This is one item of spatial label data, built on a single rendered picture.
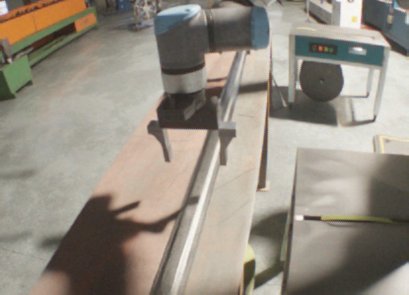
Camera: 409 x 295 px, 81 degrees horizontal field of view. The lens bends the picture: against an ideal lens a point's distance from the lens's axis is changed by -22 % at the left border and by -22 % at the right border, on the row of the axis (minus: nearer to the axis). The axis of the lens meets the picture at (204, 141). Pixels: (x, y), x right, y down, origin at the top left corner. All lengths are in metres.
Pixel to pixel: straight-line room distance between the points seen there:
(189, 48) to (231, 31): 0.08
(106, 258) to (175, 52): 0.47
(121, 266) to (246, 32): 0.54
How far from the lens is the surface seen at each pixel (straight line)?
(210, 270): 0.62
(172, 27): 0.53
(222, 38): 0.54
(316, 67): 2.76
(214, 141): 0.90
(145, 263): 0.66
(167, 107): 0.55
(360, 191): 0.91
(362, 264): 0.75
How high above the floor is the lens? 1.34
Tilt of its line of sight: 34 degrees down
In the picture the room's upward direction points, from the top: 7 degrees counter-clockwise
